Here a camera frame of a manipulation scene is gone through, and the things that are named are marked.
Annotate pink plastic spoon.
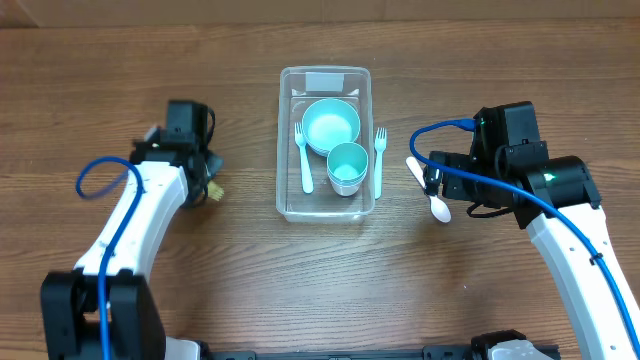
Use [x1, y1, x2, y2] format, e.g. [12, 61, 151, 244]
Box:
[405, 156, 451, 223]

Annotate yellow plastic fork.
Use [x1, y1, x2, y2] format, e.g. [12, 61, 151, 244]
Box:
[207, 181, 224, 201]

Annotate green plastic fork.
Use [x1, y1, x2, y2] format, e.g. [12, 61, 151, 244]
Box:
[374, 127, 387, 199]

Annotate green plastic cup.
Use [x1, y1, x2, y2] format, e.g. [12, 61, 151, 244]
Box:
[327, 142, 369, 182]

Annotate light blue plastic fork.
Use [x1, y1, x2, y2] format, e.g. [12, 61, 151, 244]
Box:
[294, 122, 314, 194]

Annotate green plastic bowl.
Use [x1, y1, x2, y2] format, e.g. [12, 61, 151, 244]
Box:
[301, 98, 361, 156]

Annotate pink plastic cup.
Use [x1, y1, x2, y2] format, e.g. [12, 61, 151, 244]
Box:
[331, 182, 360, 197]

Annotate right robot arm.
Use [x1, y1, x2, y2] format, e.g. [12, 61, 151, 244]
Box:
[409, 101, 639, 359]

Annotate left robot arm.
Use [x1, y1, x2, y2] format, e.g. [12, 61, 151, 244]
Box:
[40, 100, 223, 360]

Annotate clear plastic container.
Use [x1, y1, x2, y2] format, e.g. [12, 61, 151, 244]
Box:
[276, 65, 375, 223]

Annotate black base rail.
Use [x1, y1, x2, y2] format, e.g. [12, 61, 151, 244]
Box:
[199, 329, 561, 360]

